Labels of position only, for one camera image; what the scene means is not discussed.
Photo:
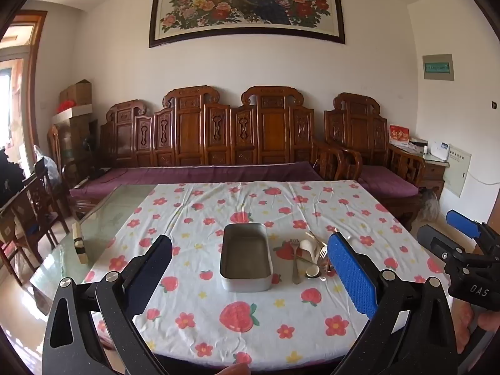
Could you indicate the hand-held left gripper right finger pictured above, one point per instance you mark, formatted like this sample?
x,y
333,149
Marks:
x,y
351,277

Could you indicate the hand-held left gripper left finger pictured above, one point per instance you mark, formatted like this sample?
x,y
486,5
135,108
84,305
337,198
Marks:
x,y
156,265

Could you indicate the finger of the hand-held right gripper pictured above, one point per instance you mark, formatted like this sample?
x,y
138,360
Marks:
x,y
463,222
435,242

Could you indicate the rectangular metal tray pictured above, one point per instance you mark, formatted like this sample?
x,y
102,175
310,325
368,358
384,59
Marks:
x,y
244,258

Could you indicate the person's right hand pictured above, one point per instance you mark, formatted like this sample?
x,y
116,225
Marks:
x,y
463,324

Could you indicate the person's left hand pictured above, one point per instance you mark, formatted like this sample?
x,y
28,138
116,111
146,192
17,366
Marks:
x,y
234,370

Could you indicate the grey fluffy bundle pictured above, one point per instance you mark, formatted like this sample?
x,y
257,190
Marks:
x,y
429,205

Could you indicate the cream chopstick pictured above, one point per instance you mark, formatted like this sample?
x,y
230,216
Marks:
x,y
314,240
317,237

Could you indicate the white plastic spoon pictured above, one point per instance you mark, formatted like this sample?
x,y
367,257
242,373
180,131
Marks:
x,y
305,247

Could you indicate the wooden side table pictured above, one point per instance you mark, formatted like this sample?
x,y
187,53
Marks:
x,y
431,172

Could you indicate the strawberry flower print tablecloth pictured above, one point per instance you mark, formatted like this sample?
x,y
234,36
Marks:
x,y
203,218

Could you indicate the white desk device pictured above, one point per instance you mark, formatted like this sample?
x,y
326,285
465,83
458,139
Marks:
x,y
439,150

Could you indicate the purple armchair cushion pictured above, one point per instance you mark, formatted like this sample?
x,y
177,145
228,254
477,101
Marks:
x,y
386,181

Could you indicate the cream box with black band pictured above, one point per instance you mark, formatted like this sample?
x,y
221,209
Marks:
x,y
80,242

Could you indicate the white tissue box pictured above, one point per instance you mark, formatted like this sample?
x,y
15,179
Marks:
x,y
417,145

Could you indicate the purple bench cushion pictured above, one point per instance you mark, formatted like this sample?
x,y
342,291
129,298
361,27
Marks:
x,y
195,174

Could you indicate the red gift box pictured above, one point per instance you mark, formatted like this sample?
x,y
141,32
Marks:
x,y
398,133

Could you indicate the dark wooden chair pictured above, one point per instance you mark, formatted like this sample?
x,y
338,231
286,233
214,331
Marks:
x,y
35,203

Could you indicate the carved wooden sofa bench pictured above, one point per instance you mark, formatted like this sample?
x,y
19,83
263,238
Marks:
x,y
195,132

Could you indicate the carved wooden armchair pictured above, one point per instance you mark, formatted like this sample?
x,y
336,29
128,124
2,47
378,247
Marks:
x,y
359,125

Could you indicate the clear plastic bag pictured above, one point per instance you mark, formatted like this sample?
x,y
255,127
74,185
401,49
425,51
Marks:
x,y
47,164

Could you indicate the white-lidded cardboard box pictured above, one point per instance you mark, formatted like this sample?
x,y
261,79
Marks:
x,y
74,115

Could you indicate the black bag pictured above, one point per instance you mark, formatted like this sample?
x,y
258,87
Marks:
x,y
9,175

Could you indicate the brown cardboard box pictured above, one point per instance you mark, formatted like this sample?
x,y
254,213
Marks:
x,y
76,91

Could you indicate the framed peacock painting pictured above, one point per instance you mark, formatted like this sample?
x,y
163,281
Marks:
x,y
242,4

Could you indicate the white wall panel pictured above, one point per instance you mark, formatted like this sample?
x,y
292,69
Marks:
x,y
458,172

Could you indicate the green wall electrical box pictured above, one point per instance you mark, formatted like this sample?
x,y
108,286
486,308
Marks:
x,y
438,67

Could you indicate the wooden door frame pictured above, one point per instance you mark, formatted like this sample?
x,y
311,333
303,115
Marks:
x,y
37,47

